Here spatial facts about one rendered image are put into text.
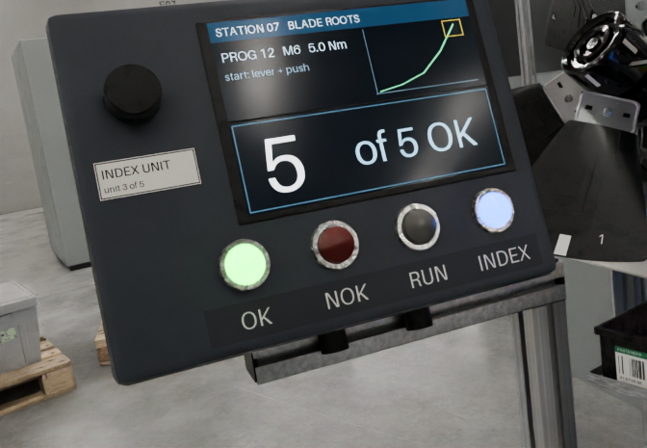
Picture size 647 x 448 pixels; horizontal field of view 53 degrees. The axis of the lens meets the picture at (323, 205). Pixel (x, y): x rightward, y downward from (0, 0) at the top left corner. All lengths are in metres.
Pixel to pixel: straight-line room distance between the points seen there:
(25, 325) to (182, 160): 3.12
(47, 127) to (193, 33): 5.84
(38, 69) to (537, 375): 5.89
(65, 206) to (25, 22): 7.20
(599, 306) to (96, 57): 2.23
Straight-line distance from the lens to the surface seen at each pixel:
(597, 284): 2.43
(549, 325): 0.52
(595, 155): 1.06
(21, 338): 3.46
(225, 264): 0.33
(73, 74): 0.35
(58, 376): 3.41
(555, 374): 0.54
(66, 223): 6.23
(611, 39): 1.13
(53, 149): 6.19
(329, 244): 0.34
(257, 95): 0.36
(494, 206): 0.39
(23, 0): 13.11
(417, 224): 0.36
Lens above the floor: 1.19
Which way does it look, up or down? 9 degrees down
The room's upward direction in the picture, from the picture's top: 8 degrees counter-clockwise
